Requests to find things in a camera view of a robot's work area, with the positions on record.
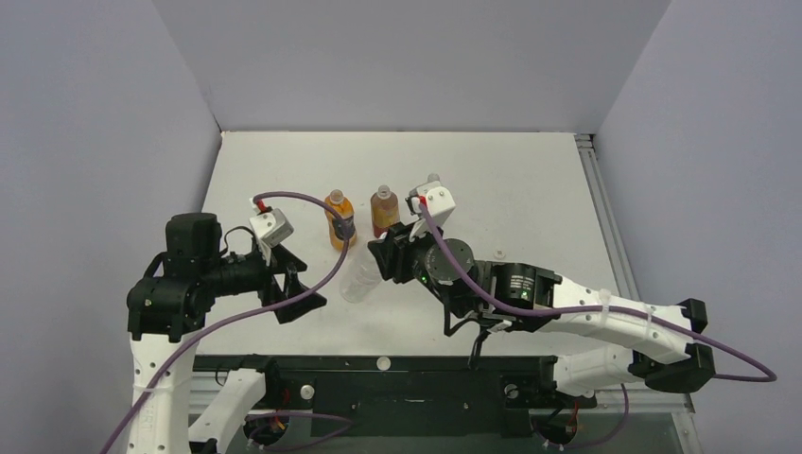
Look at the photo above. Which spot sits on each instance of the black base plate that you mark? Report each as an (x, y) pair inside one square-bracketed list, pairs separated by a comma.
[(416, 396)]

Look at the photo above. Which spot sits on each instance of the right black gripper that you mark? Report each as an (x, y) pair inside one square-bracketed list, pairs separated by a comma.
[(398, 255)]

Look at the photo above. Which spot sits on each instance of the gold red label bottle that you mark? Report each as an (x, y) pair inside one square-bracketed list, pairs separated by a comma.
[(384, 210)]

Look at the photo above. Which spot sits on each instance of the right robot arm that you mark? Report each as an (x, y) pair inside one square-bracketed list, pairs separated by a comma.
[(641, 343)]

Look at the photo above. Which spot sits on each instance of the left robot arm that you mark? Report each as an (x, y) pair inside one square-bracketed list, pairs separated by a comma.
[(168, 307)]

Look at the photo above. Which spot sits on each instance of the clear bottle white cap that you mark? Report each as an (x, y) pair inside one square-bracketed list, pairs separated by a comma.
[(361, 277)]

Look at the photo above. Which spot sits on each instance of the aluminium rail frame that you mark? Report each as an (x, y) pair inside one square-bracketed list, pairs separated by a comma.
[(538, 194)]

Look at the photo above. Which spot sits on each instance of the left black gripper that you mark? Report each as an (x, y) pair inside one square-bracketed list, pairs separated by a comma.
[(282, 262)]

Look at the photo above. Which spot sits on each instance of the orange blue label bottle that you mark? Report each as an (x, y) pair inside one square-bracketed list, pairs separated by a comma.
[(341, 221)]

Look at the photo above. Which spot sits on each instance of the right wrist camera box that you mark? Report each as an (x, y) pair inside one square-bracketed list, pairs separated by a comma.
[(438, 202)]

